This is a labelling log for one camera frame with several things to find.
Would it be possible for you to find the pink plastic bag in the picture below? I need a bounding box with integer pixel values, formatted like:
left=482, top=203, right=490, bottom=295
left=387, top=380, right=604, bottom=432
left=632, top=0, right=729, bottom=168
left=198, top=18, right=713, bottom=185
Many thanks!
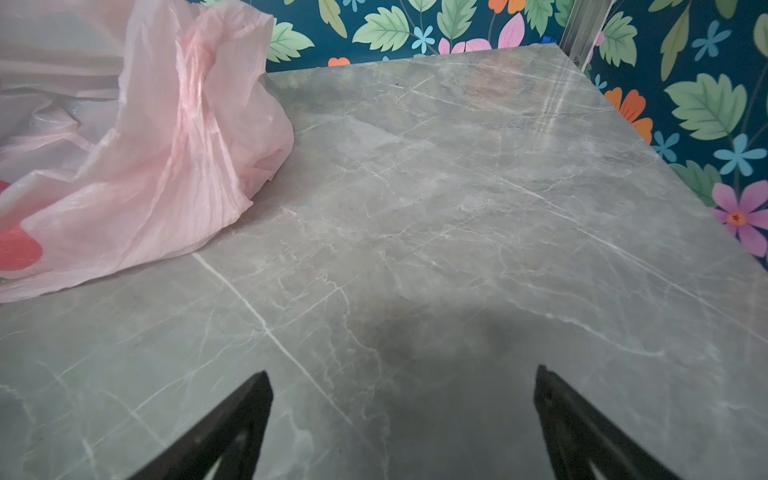
left=1, top=1, right=294, bottom=303

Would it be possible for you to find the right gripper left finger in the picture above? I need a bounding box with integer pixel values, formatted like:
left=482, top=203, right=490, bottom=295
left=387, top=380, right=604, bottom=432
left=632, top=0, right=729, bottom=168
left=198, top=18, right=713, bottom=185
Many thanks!
left=131, top=371, right=273, bottom=480

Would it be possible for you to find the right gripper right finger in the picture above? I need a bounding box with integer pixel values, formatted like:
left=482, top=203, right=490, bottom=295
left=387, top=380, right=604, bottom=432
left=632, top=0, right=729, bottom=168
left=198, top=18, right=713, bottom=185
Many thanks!
left=534, top=365, right=679, bottom=479

